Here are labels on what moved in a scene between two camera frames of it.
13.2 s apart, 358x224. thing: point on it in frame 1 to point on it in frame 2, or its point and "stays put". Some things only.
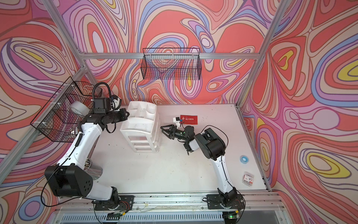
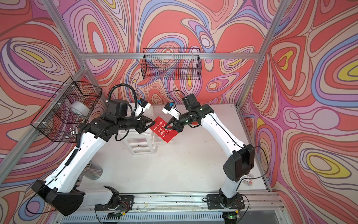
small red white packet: [248, 178] stays put
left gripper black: [123, 117] to [142, 122]
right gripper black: [172, 127] to [177, 126]
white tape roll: [79, 108] stays put
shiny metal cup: [95, 172] stays put
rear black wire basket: [171, 63] stays put
